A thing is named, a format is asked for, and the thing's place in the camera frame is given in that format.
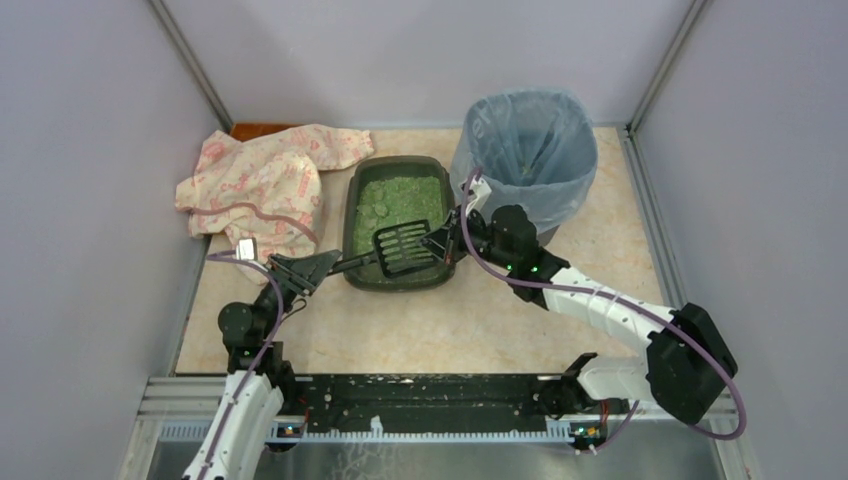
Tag dark green litter box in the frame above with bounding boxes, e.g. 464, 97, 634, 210
342, 155, 455, 293

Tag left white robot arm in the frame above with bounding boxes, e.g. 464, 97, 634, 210
182, 247, 342, 479

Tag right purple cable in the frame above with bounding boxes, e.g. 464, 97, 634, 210
458, 165, 749, 458

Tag grey trash bin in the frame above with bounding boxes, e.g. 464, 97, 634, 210
536, 224, 560, 247

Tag aluminium frame rail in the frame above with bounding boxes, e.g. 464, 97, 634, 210
135, 376, 737, 446

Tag blue plastic bin liner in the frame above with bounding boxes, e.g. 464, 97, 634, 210
449, 88, 599, 233

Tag black litter scoop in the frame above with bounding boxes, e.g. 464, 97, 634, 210
329, 219, 437, 279

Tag green litter pellets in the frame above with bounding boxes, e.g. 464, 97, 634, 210
352, 176, 446, 255

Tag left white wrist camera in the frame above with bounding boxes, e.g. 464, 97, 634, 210
234, 238, 258, 261

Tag patterned cream cloth bag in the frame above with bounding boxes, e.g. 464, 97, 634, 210
174, 124, 375, 262

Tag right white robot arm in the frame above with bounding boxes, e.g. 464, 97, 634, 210
419, 205, 747, 440

